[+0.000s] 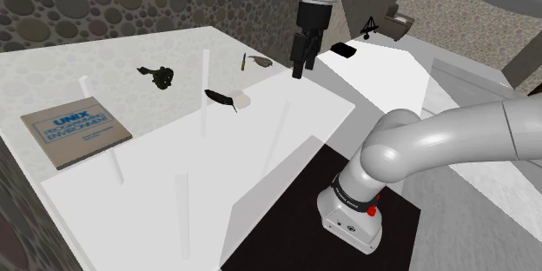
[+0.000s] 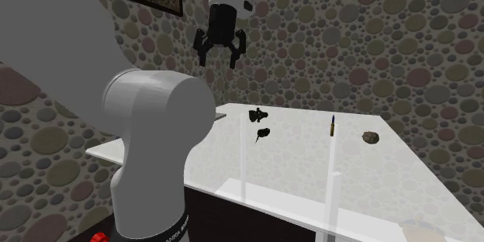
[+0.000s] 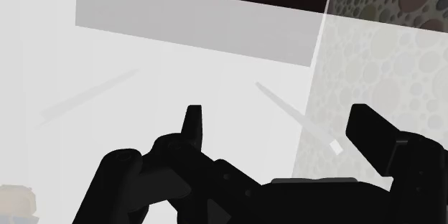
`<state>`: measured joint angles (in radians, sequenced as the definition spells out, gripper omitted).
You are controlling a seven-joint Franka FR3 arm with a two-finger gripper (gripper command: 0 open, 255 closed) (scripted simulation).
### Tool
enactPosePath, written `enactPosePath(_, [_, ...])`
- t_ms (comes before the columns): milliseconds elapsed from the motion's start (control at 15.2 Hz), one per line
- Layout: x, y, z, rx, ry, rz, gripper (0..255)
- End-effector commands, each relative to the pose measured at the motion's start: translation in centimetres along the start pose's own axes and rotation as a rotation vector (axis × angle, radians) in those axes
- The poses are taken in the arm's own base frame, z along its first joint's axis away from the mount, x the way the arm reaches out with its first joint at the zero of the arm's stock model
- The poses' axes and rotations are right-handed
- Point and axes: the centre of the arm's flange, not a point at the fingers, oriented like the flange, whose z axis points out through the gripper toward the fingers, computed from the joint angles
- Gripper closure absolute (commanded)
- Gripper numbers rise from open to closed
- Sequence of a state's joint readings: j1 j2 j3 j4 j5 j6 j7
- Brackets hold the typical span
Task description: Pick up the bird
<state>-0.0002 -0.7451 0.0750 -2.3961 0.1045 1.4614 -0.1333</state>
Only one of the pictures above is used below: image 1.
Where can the white round lump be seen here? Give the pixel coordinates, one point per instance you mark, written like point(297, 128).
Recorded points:
point(242, 100)

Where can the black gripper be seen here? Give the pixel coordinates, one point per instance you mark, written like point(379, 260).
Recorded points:
point(313, 16)

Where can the brown armchair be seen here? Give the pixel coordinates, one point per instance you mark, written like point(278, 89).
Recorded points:
point(398, 22)

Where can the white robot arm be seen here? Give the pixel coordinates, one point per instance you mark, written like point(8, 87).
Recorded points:
point(444, 134)

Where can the blue and yellow pen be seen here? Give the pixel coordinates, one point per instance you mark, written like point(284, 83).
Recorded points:
point(243, 62)

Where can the black feather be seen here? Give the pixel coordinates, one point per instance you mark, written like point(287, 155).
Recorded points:
point(218, 97)

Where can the black flat box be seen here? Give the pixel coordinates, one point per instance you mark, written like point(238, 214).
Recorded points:
point(343, 50)

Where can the tan book with blue print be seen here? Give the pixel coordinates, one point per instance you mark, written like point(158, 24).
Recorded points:
point(74, 132)

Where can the black robot stand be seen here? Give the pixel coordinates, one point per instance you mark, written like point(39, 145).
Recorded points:
point(279, 228)

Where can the small black tripod figure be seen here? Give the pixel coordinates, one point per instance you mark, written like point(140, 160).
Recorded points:
point(369, 29)

